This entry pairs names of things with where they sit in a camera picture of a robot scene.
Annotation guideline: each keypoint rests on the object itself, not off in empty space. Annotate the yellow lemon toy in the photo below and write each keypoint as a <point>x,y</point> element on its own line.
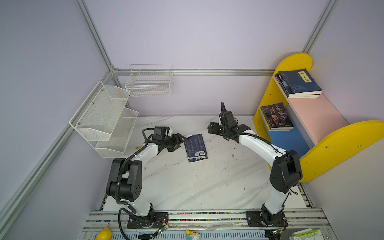
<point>105,234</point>

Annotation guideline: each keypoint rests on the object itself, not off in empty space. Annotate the white wire basket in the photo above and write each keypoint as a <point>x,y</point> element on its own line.
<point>150,80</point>

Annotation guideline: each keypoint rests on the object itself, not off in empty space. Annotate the blue book front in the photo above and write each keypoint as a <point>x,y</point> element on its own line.
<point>300,82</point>

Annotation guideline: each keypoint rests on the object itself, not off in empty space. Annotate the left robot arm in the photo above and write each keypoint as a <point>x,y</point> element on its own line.
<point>125,180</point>

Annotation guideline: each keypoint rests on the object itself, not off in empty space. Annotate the green white box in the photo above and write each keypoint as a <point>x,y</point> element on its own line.
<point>307,234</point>

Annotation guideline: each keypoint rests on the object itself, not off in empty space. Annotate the blue book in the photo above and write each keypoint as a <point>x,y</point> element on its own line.
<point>195,148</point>
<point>300,82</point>

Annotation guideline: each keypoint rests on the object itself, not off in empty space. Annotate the small yellow duck toy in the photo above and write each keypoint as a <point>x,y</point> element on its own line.
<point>192,235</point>

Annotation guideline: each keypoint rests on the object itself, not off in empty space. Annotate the white mesh two-tier shelf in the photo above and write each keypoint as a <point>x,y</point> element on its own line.
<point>105,121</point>

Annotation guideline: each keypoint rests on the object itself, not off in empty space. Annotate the purple old man book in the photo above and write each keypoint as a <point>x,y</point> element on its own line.
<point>276,117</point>

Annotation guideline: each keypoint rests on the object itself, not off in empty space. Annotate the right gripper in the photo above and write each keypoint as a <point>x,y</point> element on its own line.
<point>209,128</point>

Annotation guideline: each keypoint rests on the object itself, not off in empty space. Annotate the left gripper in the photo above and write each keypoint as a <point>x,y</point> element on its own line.
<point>179,138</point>

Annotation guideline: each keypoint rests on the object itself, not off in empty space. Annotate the black book with barcode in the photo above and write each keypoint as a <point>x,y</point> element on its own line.
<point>290,94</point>

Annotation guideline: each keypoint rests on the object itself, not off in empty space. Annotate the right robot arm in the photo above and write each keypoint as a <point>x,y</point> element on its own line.
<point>286,171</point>

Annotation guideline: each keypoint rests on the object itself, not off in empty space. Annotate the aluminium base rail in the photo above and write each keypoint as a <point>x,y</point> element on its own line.
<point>214,224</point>

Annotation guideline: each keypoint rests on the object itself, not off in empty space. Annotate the yellow pink blue bookshelf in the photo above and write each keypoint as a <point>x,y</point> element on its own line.
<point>321,136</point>

